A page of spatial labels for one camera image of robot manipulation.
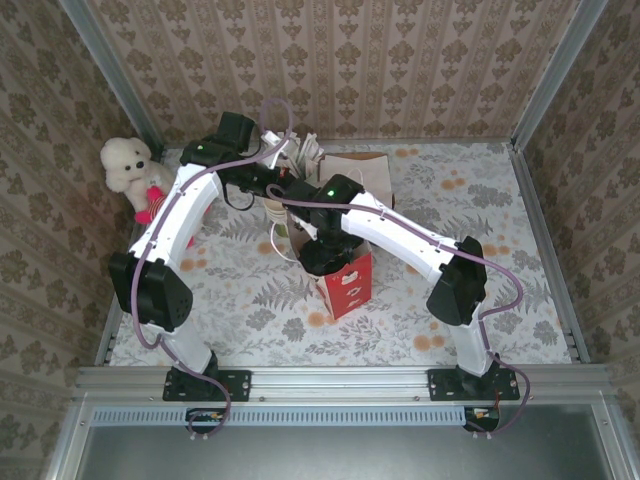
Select poppy print paper gift bag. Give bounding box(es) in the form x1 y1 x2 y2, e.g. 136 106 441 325
269 167 374 321

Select stack of green paper cups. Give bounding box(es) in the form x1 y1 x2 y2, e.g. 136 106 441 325
263 199 290 240

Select beige paper stick packets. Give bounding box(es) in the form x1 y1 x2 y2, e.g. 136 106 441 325
298 132 325 171

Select brown cardboard tray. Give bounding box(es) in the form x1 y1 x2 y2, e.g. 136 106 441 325
319 151 397 211

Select pink red striped plush toy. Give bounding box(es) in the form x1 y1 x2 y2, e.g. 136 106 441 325
133 184 169 226

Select white teddy bear plush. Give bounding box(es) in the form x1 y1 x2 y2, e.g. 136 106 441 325
99 137 176 214

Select floral patterned table cover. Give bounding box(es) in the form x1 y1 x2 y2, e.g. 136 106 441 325
107 142 574 369

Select grey metal panel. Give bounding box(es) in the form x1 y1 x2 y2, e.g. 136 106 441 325
74 424 619 480

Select thin black left gripper cable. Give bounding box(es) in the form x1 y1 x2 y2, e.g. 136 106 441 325
222 182 257 212

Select aluminium frame post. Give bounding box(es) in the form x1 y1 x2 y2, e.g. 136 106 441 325
509 0 609 151
58 0 166 151

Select aluminium back rail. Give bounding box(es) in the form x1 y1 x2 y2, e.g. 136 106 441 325
319 137 514 149

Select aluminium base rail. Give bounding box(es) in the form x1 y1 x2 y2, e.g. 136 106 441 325
74 367 609 404

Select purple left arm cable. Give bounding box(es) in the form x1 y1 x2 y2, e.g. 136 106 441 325
129 97 295 442

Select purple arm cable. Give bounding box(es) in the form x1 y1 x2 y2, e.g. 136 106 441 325
266 183 531 440
129 97 295 442

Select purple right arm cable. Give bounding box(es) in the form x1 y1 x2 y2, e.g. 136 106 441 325
266 183 531 440

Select grey slotted cable duct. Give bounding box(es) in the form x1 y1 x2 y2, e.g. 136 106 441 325
92 405 469 427

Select aluminium side rail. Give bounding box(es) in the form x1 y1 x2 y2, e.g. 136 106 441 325
509 142 594 365
93 299 126 369

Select black cable outlet box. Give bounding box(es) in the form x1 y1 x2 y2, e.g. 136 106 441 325
463 405 501 434
185 407 225 435

